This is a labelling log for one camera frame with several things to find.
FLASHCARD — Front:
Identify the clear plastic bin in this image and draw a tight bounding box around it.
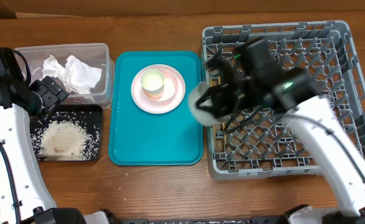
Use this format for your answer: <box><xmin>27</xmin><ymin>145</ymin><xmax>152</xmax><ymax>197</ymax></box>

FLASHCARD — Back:
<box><xmin>16</xmin><ymin>43</ymin><xmax>114</xmax><ymax>109</ymax></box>

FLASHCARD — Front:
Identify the black plastic tray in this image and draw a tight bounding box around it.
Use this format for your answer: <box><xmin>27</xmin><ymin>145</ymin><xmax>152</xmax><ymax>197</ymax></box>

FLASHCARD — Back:
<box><xmin>29</xmin><ymin>104</ymin><xmax>103</xmax><ymax>162</ymax></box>

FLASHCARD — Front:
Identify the white napkin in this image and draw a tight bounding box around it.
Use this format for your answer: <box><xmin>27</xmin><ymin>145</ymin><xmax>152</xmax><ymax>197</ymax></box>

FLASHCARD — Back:
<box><xmin>42</xmin><ymin>55</ymin><xmax>102</xmax><ymax>94</ymax></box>

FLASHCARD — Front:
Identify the grey dish rack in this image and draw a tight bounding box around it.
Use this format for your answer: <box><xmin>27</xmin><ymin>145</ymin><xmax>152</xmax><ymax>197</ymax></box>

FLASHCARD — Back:
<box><xmin>201</xmin><ymin>21</ymin><xmax>365</xmax><ymax>180</ymax></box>

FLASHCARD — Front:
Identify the cardboard backdrop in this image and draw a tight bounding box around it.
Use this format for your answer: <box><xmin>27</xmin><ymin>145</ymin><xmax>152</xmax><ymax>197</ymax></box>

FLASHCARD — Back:
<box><xmin>0</xmin><ymin>0</ymin><xmax>365</xmax><ymax>18</ymax></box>

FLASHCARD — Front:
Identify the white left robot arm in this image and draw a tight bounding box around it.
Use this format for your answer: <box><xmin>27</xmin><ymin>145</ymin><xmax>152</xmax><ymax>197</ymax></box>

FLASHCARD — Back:
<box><xmin>0</xmin><ymin>47</ymin><xmax>120</xmax><ymax>223</ymax></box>

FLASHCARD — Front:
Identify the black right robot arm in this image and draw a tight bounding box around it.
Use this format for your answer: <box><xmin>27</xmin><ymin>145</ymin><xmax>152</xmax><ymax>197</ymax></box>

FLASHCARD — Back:
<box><xmin>188</xmin><ymin>55</ymin><xmax>365</xmax><ymax>223</ymax></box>

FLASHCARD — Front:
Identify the white bowl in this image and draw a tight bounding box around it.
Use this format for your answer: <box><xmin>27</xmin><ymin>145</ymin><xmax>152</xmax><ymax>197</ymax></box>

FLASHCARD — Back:
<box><xmin>187</xmin><ymin>81</ymin><xmax>229</xmax><ymax>127</ymax></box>

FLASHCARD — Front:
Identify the pink small bowl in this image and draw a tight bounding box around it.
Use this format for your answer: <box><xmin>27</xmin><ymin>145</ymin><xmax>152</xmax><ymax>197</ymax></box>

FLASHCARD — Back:
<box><xmin>141</xmin><ymin>68</ymin><xmax>177</xmax><ymax>102</ymax></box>

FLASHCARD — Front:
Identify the red snack wrapper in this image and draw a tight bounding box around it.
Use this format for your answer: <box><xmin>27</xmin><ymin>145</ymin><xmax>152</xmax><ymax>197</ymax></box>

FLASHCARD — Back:
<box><xmin>64</xmin><ymin>92</ymin><xmax>93</xmax><ymax>105</ymax></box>

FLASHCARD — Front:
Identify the teal serving tray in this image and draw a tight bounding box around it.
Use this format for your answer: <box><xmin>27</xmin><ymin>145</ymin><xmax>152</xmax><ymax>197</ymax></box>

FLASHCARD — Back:
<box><xmin>108</xmin><ymin>51</ymin><xmax>203</xmax><ymax>166</ymax></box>

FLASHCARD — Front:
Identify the cream cup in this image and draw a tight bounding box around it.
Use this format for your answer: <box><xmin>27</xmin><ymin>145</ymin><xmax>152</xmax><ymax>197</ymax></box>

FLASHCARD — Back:
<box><xmin>141</xmin><ymin>69</ymin><xmax>164</xmax><ymax>99</ymax></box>

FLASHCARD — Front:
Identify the pink plate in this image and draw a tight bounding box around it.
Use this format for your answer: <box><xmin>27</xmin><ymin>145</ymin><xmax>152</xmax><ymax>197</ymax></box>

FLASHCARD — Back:
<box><xmin>131</xmin><ymin>64</ymin><xmax>185</xmax><ymax>114</ymax></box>

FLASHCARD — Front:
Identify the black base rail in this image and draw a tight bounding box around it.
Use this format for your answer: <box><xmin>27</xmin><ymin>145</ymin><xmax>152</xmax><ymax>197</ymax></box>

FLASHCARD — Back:
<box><xmin>118</xmin><ymin>216</ymin><xmax>289</xmax><ymax>224</ymax></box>

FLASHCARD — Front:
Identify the white rice pile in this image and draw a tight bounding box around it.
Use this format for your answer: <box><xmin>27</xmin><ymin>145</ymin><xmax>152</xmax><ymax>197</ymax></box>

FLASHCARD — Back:
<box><xmin>30</xmin><ymin>113</ymin><xmax>101</xmax><ymax>161</ymax></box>

